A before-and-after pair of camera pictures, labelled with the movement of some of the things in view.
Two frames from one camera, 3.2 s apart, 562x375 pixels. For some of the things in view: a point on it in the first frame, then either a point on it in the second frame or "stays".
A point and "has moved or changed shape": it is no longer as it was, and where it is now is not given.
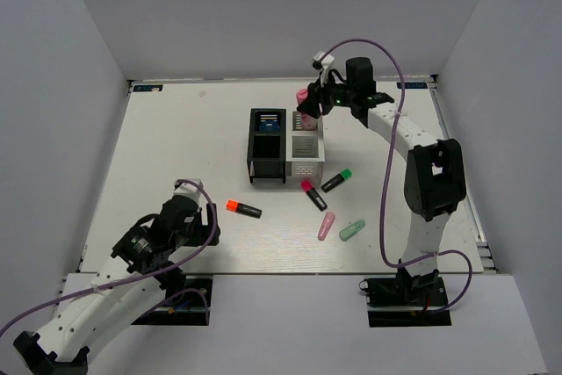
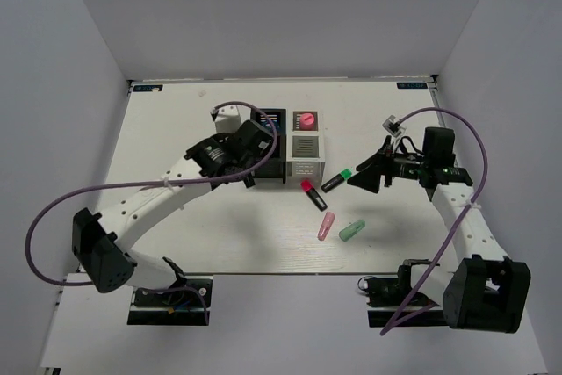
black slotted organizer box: [266, 155] stays
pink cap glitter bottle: [308, 122] has moved or changed shape
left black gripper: [204, 230] to [223, 140]
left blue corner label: [147, 88] stays
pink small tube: [326, 225] stays
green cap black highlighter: [344, 175] stays
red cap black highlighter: [306, 185] stays
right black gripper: [317, 94] to [383, 161]
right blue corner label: [413, 85] stays
